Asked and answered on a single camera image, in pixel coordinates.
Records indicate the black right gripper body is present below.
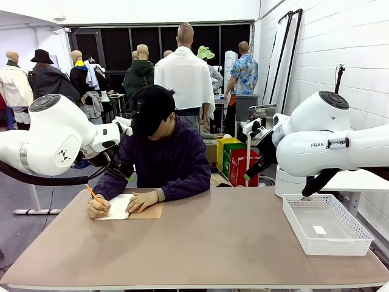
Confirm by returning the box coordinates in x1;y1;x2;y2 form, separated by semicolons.
256;130;278;165

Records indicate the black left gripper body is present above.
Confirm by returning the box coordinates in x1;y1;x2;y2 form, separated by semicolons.
106;159;133;180

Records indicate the spiral notebook brown cover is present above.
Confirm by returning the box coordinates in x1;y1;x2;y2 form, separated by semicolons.
94;193;164;220

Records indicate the yellow pencil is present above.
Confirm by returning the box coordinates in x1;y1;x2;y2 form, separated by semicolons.
84;184;109;214

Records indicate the person's left forearm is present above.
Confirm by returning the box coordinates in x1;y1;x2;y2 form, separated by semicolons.
155;175;211;203

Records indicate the person's right forearm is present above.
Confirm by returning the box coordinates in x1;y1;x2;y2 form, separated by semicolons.
92;179;122;202

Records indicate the person's left hand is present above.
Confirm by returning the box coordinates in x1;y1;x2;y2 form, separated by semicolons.
125;190;159;214

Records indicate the person's right hand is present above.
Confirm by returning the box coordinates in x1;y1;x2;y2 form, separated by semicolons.
86;196;111;220

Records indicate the red shopping bag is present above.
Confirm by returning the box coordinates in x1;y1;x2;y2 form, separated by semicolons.
229;148;261;187

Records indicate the green shopping bag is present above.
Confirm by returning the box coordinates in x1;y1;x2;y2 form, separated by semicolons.
223;142;247;181

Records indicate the white cylindrical bin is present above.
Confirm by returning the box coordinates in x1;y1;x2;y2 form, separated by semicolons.
274;164;307;198

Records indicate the brown paper bag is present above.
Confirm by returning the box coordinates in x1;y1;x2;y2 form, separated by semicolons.
209;173;233;188

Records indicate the yellow shopping bag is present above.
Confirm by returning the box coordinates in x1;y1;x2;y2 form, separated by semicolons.
216;137;243;179

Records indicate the grey tray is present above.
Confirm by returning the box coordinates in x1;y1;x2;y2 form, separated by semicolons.
249;103;278;111

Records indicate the person in purple jacket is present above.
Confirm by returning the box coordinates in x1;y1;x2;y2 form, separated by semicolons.
92;84;212;203

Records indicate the grey bin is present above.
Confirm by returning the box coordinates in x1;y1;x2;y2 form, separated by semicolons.
235;94;260;122

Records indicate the cardboard box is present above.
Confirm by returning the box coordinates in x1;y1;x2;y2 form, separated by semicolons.
205;142;218;167

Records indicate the olive cloth pile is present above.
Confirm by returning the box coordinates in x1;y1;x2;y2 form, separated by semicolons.
202;132;225;147

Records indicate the black baseball cap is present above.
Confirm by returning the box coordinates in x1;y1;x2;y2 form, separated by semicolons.
131;84;176;137

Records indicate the small white background table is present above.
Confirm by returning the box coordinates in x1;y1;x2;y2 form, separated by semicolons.
102;92;126;122

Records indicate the mannequin in floral shirt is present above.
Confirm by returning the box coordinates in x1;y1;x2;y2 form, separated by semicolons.
224;41;259;137

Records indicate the white floor stand leg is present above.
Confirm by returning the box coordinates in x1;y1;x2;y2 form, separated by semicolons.
13;182;63;215

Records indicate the white tall tower appliance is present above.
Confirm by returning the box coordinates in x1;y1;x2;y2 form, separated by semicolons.
224;50;239;83

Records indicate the mannequin in dark green puffer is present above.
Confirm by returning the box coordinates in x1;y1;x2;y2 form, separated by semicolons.
123;44;156;107

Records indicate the mannequin with yellow scarf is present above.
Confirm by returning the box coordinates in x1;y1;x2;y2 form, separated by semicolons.
69;50;107;124

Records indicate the white side desk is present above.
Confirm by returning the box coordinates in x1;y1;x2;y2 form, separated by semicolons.
315;169;389;217

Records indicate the white perforated plastic basket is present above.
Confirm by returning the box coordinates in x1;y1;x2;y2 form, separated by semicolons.
282;193;374;257

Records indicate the mannequin in white shirt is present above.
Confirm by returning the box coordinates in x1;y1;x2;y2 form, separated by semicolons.
154;22;216;132

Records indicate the mannequin with black bucket hat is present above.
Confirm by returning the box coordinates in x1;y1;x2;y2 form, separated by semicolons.
27;49;81;103

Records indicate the mannequin with green hat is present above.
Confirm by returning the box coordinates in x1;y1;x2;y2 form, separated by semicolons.
196;45;224;92

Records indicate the mannequin in cream jacket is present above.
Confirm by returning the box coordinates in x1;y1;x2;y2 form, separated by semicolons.
0;50;34;131

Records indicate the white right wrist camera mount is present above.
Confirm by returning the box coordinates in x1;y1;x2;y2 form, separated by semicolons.
243;117;274;138

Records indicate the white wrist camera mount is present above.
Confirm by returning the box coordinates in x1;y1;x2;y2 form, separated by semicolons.
243;117;274;138
111;117;134;137

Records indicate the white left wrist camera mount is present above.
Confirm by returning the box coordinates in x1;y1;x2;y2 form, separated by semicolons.
111;117;134;137

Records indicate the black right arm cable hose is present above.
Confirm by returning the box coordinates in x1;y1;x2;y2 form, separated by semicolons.
301;165;389;198

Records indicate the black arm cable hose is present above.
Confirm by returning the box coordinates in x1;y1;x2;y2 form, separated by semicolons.
0;159;111;187
301;165;389;198

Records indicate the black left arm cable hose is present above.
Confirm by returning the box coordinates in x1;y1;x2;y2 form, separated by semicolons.
0;159;111;187

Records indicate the white panel with black frame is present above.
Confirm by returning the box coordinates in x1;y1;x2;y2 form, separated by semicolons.
273;8;303;115
261;10;294;106

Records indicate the black tripod with camera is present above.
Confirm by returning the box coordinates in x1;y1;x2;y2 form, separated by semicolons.
334;63;346;94

